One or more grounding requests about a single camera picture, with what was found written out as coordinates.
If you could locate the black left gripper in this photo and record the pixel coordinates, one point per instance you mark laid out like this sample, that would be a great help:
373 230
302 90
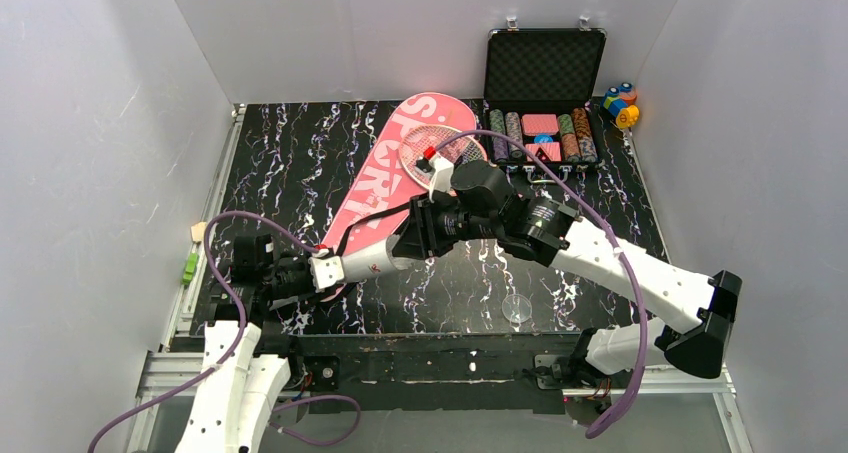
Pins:
287 275

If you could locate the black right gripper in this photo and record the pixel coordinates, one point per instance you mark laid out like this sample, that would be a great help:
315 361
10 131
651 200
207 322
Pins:
420 227

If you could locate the white shuttlecock tube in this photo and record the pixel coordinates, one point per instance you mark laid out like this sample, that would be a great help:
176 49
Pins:
369 262

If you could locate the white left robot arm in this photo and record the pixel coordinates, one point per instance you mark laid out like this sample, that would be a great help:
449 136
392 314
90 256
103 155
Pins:
233 405

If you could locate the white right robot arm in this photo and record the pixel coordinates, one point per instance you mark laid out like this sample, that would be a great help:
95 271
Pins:
694 314

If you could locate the pink badminton racket upper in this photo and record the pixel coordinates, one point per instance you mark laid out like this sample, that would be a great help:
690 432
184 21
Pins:
446 140

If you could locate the pink racket cover bag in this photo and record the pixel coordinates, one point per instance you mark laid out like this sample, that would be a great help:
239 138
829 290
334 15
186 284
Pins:
377 202

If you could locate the small wooden block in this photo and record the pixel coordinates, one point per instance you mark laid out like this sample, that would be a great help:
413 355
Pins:
197 231

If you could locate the clear plastic tube lid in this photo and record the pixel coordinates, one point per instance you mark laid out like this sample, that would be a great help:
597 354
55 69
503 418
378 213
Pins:
516 308

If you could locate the poker chip stack row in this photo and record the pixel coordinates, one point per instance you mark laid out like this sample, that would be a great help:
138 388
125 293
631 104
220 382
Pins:
583 134
568 139
514 131
500 148

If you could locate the pink playing card deck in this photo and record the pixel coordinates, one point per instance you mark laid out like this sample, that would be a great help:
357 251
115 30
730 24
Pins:
549 152
539 124

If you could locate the black poker chip case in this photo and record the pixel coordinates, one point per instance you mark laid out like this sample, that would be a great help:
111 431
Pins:
544 71

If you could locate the colourful toy blocks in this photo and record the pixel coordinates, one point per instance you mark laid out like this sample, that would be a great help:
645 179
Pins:
620 103

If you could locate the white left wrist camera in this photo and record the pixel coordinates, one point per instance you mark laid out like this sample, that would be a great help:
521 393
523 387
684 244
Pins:
326 269

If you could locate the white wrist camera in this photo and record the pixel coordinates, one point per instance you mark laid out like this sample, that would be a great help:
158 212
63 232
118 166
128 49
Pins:
439 169
326 269

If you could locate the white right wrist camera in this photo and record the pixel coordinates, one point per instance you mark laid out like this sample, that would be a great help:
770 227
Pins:
439 169

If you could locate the green clip on rail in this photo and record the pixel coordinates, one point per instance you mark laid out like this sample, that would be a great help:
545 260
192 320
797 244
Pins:
190 268

